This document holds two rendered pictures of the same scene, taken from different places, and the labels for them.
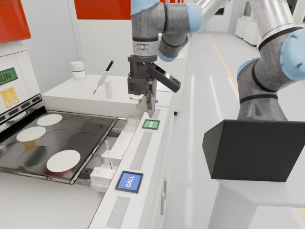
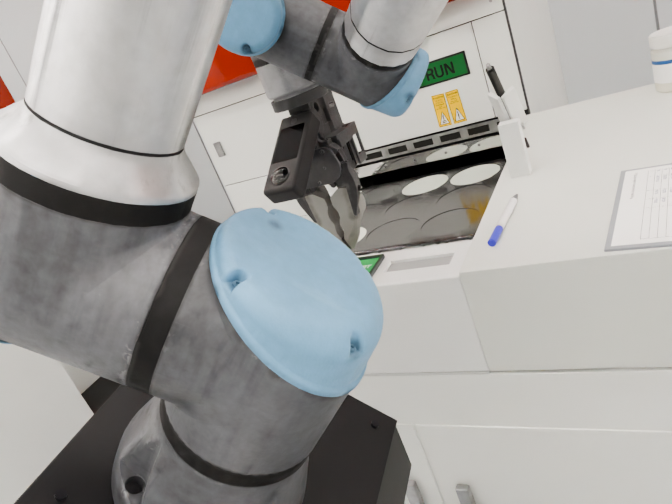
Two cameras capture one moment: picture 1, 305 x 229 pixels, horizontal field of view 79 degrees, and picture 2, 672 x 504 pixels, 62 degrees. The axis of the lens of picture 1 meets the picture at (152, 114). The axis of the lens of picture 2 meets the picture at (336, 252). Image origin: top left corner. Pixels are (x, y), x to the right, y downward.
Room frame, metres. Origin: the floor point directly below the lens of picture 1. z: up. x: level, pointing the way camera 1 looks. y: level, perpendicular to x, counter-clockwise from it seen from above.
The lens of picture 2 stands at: (0.80, -0.65, 1.27)
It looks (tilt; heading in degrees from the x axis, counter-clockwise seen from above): 21 degrees down; 112
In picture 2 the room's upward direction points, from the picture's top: 22 degrees counter-clockwise
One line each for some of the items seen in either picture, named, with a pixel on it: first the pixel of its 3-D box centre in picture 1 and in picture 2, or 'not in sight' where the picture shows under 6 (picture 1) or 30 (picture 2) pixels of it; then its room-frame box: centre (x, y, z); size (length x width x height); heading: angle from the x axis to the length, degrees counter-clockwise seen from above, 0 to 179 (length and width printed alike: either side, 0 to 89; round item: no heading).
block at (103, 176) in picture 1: (105, 176); not in sight; (0.39, 0.14, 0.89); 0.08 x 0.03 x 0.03; 79
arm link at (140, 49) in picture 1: (145, 48); (289, 76); (0.56, 0.02, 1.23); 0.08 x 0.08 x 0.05
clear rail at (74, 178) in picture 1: (100, 143); (380, 252); (0.54, 0.19, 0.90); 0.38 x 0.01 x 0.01; 169
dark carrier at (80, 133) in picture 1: (56, 137); (410, 207); (0.57, 0.37, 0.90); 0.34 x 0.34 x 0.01; 79
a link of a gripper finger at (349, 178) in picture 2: not in sight; (340, 183); (0.58, 0.00, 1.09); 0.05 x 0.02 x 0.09; 169
